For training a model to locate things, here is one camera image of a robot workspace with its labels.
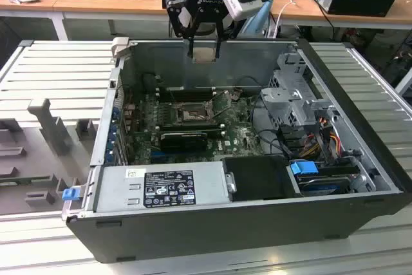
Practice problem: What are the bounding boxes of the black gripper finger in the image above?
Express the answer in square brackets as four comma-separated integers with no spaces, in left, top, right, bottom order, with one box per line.
[166,0,198,61]
[213,19,233,61]

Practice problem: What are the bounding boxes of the silver CPU plate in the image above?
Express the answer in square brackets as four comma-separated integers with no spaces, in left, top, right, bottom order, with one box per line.
[192,47,217,64]

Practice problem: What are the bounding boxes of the metal socket cover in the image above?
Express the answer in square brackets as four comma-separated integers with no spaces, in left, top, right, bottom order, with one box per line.
[207,91,232,118]

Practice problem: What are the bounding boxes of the black RAM slot row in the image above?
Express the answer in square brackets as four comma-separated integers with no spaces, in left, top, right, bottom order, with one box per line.
[156,122,226,138]
[156,85,223,102]

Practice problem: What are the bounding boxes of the pale blue chair back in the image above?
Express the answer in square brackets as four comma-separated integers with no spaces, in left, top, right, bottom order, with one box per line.
[239,0,274,39]

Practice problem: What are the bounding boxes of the silver drive cage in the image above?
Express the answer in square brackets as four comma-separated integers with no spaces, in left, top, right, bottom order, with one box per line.
[259,51,342,128]

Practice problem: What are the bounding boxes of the green motherboard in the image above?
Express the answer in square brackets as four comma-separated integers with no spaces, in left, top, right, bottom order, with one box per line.
[128,90,268,165]

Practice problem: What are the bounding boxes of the black graphics card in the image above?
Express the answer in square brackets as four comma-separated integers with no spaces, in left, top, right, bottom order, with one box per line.
[159,131,209,153]

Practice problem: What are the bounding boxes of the black plastic air shroud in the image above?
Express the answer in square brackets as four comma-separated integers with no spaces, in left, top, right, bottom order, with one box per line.
[221,155,303,202]

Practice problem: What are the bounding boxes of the hard disk in blue carrier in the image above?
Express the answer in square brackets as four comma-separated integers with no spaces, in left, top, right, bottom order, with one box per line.
[288,160,353,197]

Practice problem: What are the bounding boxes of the silver power supply unit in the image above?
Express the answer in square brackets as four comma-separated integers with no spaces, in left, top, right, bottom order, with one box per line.
[93,160,231,214]

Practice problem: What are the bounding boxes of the black open PC case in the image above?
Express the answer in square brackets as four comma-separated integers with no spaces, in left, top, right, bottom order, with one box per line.
[61,37,407,265]

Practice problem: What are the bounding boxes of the gray parts rack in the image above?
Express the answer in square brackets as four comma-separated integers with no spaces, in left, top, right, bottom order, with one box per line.
[0,97,100,216]

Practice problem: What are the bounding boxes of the blue case latch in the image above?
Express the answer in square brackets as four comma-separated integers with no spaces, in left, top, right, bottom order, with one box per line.
[62,187,80,201]

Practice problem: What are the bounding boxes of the gray case release handle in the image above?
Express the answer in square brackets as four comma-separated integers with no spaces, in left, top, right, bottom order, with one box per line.
[111,37,131,60]

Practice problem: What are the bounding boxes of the white cable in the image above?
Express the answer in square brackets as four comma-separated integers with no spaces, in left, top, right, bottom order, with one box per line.
[275,0,299,39]

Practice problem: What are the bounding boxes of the coloured power wire bundle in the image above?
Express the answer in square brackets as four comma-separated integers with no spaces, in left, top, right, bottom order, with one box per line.
[299,117,342,160]

